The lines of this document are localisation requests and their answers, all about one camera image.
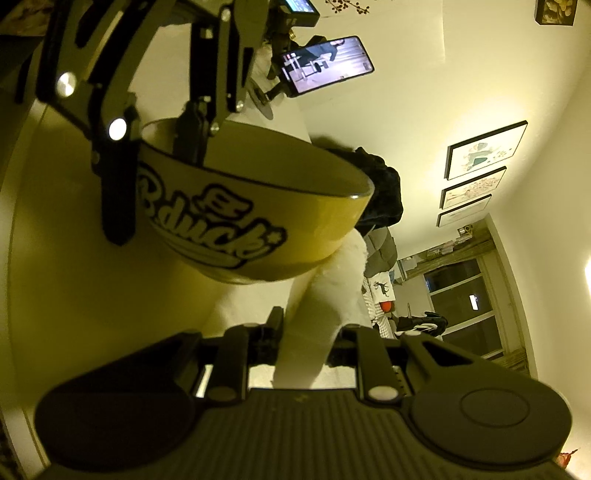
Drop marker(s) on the small black screen camera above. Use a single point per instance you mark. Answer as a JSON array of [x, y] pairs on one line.
[[298, 11]]

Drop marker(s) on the black smartphone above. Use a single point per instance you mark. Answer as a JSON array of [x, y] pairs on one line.
[[328, 64]]

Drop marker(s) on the grey sofa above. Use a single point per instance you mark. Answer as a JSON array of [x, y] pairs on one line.
[[383, 251]]

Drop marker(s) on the white deer print pillow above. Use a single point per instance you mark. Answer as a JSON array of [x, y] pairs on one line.
[[381, 286]]

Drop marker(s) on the large window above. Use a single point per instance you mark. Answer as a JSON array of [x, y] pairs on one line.
[[466, 309]]

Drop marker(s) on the black phone stand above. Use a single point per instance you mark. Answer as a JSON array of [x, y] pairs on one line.
[[268, 99]]

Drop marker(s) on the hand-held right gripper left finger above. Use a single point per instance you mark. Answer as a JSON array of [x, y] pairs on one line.
[[276, 330]]

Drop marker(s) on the dark canvas picture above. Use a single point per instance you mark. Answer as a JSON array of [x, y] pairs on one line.
[[556, 11]]

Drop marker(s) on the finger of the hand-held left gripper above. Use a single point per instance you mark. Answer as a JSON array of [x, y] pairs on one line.
[[191, 134], [120, 194]]

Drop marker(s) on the orange cushion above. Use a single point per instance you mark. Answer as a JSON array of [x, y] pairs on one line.
[[387, 307]]

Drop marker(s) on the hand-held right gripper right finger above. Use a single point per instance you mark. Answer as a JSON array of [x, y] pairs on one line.
[[364, 355]]

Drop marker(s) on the framed teal plant print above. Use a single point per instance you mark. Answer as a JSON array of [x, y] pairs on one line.
[[485, 152]]

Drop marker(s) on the orange flower bouquet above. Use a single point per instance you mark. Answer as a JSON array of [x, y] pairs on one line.
[[346, 4]]

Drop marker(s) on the black and white jacket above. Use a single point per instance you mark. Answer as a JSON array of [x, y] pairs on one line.
[[422, 325]]

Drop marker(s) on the black coat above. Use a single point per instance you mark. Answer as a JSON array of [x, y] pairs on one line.
[[385, 194]]

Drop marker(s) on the framed pink tree print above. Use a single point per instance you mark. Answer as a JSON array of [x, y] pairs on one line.
[[473, 188]]

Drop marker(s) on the white sponge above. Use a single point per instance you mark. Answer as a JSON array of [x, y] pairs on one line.
[[318, 323]]

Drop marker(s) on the yellow bowl white inside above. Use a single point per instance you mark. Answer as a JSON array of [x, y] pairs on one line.
[[300, 221]]

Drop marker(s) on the framed pale wall print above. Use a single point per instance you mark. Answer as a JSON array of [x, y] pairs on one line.
[[464, 211]]

